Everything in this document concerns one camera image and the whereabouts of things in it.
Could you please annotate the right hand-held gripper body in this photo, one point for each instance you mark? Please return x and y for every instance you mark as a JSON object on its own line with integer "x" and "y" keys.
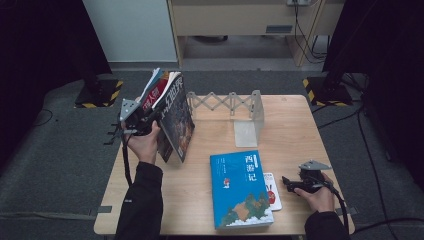
{"x": 311, "y": 181}

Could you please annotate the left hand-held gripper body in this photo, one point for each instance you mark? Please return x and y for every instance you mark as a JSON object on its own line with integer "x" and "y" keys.
{"x": 138, "y": 123}

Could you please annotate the dark illustrated magazine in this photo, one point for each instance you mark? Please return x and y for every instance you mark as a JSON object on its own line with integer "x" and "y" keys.
{"x": 176, "y": 123}

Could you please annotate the white caterpillar picture book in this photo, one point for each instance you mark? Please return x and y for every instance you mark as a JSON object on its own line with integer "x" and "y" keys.
{"x": 275, "y": 200}

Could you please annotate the blue book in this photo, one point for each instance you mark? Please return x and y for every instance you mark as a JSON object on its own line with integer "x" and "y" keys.
{"x": 233, "y": 186}

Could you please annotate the grey expandable bookend rack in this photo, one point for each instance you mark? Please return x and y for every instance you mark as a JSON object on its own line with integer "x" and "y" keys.
{"x": 246, "y": 133}

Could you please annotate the person's right hand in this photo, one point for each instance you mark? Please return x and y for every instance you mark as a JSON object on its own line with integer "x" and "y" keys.
{"x": 321, "y": 200}

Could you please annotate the person's left hand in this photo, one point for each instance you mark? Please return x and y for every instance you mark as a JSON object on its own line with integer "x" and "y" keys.
{"x": 145, "y": 148}

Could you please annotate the black floor tape marks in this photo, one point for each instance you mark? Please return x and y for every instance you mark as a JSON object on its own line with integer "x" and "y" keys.
{"x": 111, "y": 140}

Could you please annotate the black yellow striped stand base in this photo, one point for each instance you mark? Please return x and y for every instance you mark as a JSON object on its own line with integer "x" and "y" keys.
{"x": 326, "y": 95}
{"x": 100, "y": 96}

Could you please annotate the grey tape strip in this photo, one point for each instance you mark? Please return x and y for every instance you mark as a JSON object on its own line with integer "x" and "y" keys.
{"x": 350, "y": 210}
{"x": 105, "y": 209}

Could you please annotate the white cabinet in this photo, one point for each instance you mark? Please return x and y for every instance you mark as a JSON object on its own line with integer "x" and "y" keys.
{"x": 133, "y": 30}

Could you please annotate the light wooden desk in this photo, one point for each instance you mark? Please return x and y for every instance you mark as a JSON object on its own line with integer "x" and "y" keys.
{"x": 233, "y": 20}

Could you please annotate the dark curtain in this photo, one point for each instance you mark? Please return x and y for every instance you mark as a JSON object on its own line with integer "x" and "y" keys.
{"x": 383, "y": 33}
{"x": 33, "y": 50}

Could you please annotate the white power strip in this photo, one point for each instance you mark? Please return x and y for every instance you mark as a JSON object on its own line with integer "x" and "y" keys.
{"x": 298, "y": 2}

